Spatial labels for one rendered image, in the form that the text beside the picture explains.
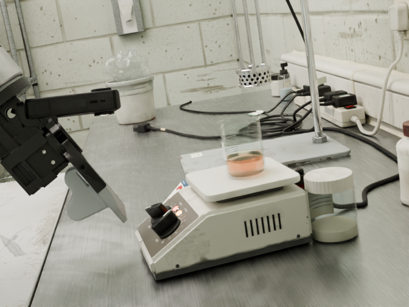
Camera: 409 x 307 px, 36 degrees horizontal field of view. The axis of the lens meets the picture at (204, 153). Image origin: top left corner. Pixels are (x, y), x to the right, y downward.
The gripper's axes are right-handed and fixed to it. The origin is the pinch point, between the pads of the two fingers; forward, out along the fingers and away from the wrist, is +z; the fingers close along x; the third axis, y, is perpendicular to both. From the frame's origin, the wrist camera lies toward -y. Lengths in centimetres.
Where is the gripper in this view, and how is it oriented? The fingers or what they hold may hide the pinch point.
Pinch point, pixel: (122, 208)
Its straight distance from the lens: 79.9
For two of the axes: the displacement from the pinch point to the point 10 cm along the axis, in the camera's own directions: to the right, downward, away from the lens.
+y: -7.5, 6.4, -1.3
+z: 6.2, 7.7, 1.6
